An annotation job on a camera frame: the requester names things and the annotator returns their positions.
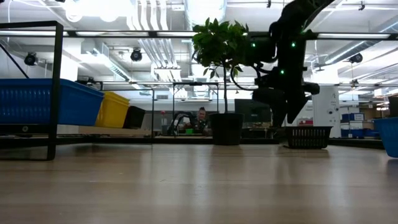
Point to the black ceiling camera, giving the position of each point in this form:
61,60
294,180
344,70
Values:
136,55
30,59
356,58

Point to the black plant pot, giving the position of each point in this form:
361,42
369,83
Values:
226,129

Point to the rack of red bins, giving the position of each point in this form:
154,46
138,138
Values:
304,122

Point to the black computer monitor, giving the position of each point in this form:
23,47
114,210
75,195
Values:
248,110

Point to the blue plastic basket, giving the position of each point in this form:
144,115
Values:
388,137
31,81
31,109

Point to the yellow plastic basket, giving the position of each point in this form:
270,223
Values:
116,100
115,94
112,116

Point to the green cup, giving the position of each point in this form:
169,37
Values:
189,131

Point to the black plastic basket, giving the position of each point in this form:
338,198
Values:
134,118
308,138

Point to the black aluminium rig frame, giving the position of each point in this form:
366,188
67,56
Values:
186,140

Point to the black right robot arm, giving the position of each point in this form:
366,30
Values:
290,53

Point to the rack of blue bins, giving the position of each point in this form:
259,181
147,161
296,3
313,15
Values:
357,126

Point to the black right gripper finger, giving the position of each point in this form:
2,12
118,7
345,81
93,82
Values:
280,116
295,109

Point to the green leafy artificial plant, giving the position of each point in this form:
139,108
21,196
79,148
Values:
217,43

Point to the person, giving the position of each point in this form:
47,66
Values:
201,119

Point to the wooden shelf with black frame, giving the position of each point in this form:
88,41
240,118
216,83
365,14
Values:
58,62

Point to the white round pillar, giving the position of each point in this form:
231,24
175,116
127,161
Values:
326,109

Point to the thin black frame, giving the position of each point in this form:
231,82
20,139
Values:
196,83

